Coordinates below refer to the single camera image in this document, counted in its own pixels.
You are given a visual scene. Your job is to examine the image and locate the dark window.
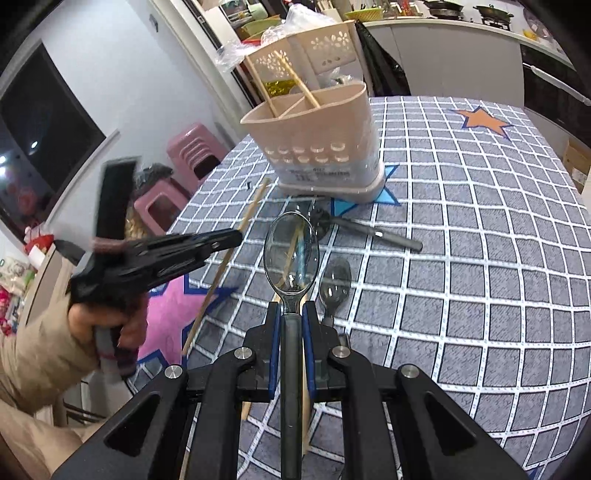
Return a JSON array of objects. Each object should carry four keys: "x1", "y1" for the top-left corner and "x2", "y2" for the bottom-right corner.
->
[{"x1": 0, "y1": 44, "x2": 108, "y2": 241}]

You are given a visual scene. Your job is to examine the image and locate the grey checked star tablecloth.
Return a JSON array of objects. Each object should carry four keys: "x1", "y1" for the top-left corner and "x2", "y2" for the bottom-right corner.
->
[{"x1": 124, "y1": 95, "x2": 589, "y2": 480}]

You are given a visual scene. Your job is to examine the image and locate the cardboard box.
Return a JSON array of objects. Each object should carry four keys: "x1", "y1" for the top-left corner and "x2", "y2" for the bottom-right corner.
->
[{"x1": 562, "y1": 138, "x2": 591, "y2": 195}]

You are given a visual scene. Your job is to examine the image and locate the beige plastic utensil holder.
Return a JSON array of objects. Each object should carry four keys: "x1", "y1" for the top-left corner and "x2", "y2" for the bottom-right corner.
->
[{"x1": 239, "y1": 21, "x2": 386, "y2": 204}]

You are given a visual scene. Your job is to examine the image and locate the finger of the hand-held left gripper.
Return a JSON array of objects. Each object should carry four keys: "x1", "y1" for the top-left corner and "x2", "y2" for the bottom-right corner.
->
[
  {"x1": 147, "y1": 228, "x2": 244, "y2": 267},
  {"x1": 154, "y1": 253, "x2": 209, "y2": 290}
]

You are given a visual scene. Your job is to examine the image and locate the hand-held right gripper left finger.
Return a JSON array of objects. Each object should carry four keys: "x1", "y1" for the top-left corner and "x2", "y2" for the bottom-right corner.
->
[{"x1": 51, "y1": 301, "x2": 282, "y2": 480}]

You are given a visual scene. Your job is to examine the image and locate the black plastic bag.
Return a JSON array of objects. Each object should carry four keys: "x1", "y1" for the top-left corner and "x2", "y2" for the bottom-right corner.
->
[{"x1": 355, "y1": 21, "x2": 411, "y2": 97}]

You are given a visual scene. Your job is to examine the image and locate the person's left forearm beige sleeve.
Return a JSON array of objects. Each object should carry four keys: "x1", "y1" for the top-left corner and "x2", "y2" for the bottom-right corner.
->
[{"x1": 0, "y1": 318, "x2": 105, "y2": 480}]

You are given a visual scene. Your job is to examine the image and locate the stack of pink plastic stools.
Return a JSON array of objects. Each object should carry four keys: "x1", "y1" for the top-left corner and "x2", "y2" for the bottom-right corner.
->
[{"x1": 166, "y1": 122, "x2": 228, "y2": 195}]

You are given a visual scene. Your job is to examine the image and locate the person's left hand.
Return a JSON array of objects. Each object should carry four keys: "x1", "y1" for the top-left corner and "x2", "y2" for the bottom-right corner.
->
[{"x1": 68, "y1": 300, "x2": 149, "y2": 377}]

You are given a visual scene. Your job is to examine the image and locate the dark cloth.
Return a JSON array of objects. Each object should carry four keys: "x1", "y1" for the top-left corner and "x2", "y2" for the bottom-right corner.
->
[{"x1": 134, "y1": 164, "x2": 174, "y2": 195}]

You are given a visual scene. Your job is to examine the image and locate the black wok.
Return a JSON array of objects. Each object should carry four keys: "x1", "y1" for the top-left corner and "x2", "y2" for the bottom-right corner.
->
[
  {"x1": 475, "y1": 4, "x2": 514, "y2": 31},
  {"x1": 422, "y1": 0, "x2": 466, "y2": 20}
]

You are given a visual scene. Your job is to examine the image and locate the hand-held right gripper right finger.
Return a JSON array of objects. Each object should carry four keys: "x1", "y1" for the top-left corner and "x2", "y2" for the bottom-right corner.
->
[{"x1": 302, "y1": 301, "x2": 529, "y2": 480}]

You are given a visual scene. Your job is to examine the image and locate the dark oven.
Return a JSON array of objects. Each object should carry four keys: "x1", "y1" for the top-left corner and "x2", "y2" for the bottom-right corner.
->
[{"x1": 522, "y1": 44, "x2": 591, "y2": 139}]

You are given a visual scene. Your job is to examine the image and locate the green plastic basin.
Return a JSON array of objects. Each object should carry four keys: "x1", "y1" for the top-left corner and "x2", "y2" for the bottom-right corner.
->
[{"x1": 240, "y1": 16, "x2": 282, "y2": 40}]

